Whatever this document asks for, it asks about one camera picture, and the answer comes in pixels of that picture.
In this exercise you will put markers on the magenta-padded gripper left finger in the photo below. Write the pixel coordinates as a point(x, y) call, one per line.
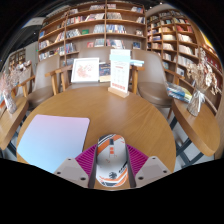
point(85, 163)

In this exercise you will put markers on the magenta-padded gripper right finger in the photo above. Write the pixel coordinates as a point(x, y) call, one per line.
point(138, 163)

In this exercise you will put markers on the white orange computer mouse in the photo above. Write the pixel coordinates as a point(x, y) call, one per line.
point(111, 160)

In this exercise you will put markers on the pastel blue pink mouse pad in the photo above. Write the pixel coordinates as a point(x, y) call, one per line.
point(50, 143)

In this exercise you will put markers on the round wooden side table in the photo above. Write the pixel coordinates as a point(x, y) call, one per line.
point(8, 126)
point(196, 130)

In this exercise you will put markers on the stack of blue books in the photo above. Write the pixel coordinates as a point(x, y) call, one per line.
point(178, 93)

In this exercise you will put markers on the glass vase beige dried flowers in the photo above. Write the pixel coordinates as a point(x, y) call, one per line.
point(195, 105)

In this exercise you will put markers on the white red sign wooden base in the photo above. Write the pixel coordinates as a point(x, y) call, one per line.
point(120, 75)

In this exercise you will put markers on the white framed picture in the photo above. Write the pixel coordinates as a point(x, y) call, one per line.
point(85, 70)

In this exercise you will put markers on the dark blue book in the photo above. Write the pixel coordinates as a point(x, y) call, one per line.
point(104, 71)

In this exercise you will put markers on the beige armchair wooden arms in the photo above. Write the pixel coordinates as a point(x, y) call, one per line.
point(151, 70)
point(93, 51)
point(45, 76)

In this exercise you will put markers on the light blue flat books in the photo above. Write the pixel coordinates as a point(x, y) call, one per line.
point(137, 62)

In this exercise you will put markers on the low colourful book display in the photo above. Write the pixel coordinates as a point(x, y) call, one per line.
point(2, 105)

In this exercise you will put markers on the distant wooden bookshelf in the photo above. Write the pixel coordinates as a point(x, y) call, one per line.
point(17, 59)

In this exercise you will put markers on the tall wooden bookshelf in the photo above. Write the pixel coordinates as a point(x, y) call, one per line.
point(173, 36)

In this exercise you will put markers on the wide wooden bookshelf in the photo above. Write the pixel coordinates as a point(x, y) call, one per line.
point(96, 30)

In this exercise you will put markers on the white ceiling panel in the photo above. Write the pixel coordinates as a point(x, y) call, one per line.
point(33, 22)

